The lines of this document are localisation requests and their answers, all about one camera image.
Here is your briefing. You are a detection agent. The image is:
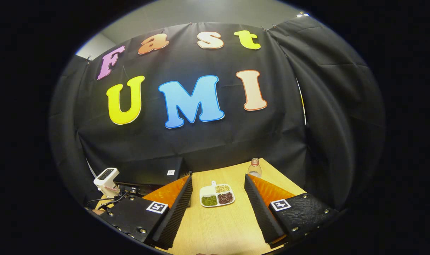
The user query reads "black electric oven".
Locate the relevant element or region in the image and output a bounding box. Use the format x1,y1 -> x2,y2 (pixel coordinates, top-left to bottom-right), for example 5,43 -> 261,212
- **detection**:
113,157 -> 193,189

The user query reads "white toaster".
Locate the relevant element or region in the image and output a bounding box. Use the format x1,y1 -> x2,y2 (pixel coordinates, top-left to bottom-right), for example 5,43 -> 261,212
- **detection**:
93,167 -> 120,199

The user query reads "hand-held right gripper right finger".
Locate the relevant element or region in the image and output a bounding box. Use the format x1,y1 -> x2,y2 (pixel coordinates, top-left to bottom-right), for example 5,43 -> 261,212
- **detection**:
244,174 -> 340,245

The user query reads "clear plastic bottle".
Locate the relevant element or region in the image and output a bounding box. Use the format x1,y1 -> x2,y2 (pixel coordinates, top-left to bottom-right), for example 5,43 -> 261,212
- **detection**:
247,158 -> 262,179

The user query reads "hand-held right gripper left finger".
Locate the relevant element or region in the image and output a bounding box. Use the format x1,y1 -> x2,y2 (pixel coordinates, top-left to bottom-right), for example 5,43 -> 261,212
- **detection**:
103,175 -> 193,249

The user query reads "white divided dish of beans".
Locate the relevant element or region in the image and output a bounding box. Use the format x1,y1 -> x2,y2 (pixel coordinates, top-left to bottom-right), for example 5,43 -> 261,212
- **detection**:
199,180 -> 236,208

